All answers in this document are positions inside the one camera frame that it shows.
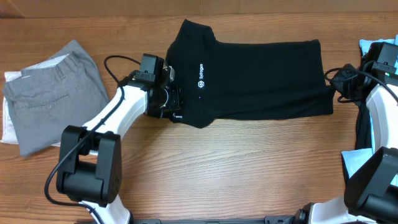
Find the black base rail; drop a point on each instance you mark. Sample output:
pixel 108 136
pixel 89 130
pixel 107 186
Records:
pixel 211 221

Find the black polo shirt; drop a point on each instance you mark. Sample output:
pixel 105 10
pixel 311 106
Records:
pixel 220 80

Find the white folded garment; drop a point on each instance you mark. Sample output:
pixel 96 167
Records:
pixel 8 134

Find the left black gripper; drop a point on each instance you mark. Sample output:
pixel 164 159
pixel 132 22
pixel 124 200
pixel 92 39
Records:
pixel 175 101

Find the light blue garment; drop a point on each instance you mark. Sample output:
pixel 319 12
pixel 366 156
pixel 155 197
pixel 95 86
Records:
pixel 380 60

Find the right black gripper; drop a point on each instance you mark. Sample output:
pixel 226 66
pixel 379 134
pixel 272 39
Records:
pixel 338 81

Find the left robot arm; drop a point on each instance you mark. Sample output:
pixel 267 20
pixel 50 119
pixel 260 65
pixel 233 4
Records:
pixel 89 171

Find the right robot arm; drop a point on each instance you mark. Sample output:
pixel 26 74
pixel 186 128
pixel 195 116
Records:
pixel 369 195

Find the black garment with blue trim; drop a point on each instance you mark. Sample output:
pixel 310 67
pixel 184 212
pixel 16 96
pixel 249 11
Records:
pixel 353 160

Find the grey folded trousers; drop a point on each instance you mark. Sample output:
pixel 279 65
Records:
pixel 66 89

